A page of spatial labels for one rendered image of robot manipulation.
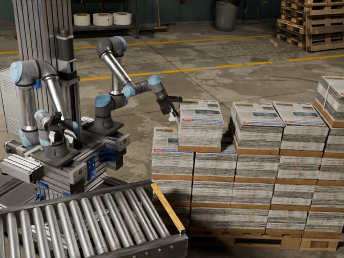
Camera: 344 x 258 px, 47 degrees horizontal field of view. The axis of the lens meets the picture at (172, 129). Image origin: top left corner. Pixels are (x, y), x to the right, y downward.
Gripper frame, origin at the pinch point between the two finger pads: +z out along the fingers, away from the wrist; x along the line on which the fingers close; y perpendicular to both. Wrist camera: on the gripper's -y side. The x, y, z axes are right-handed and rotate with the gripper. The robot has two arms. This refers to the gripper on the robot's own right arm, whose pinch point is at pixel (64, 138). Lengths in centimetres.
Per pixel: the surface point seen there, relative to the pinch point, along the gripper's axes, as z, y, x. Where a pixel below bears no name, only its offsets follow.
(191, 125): -11, 8, -91
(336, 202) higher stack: 51, 52, -187
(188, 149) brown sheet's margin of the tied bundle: -12, 26, -92
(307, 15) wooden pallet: -335, -32, -631
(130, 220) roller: 24, 40, -29
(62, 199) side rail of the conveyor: -9.8, 43.3, -4.9
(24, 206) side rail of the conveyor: -15, 46, 14
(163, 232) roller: 41, 39, -38
